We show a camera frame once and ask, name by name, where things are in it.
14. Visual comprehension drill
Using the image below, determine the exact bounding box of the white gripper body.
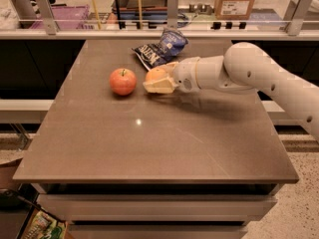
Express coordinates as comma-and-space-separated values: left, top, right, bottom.
172, 57, 199, 93

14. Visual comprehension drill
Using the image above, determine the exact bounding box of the metal railing post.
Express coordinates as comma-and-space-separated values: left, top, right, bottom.
286, 0, 312, 36
167, 0, 178, 29
35, 0, 58, 35

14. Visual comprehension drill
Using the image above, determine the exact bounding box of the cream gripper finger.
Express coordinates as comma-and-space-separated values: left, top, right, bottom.
161, 62, 177, 74
144, 77, 178, 94

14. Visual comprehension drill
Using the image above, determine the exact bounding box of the red apple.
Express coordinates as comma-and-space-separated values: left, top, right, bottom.
109, 68, 137, 96

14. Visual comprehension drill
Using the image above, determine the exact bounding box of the blue chip bag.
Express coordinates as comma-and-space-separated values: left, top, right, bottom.
134, 29, 188, 71

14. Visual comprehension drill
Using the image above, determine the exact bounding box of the brown cardboard box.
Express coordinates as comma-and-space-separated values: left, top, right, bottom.
214, 0, 255, 20

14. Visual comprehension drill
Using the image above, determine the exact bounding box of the colourful snack box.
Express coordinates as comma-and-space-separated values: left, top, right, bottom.
18, 211, 68, 239

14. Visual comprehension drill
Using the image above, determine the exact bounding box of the orange fruit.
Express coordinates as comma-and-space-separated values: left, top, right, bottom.
145, 67, 166, 82

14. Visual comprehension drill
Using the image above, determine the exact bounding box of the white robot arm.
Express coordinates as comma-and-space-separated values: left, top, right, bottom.
144, 42, 319, 140

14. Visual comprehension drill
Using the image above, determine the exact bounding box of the purple plastic crate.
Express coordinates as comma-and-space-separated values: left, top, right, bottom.
31, 5, 89, 30

